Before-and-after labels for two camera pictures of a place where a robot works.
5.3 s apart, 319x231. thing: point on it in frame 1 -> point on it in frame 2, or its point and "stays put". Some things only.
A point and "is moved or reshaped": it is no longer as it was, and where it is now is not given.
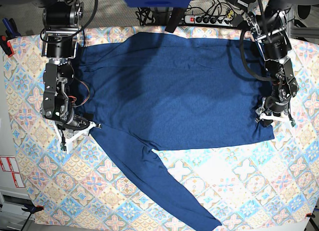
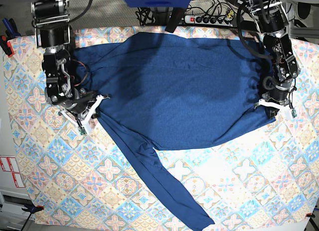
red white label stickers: [9, 164] stays put
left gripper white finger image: [68, 143] -> [82, 127]
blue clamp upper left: [12, 30] stays put
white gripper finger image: [282, 117] -> [262, 102]
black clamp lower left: [32, 208] stays put
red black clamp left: [6, 46] stays put
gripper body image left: [75, 123] -> [79, 104]
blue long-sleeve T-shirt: [152, 91] is moved or reshaped
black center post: [176, 17] stays put
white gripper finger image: [265, 120] -> [271, 108]
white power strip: [208, 20] stays put
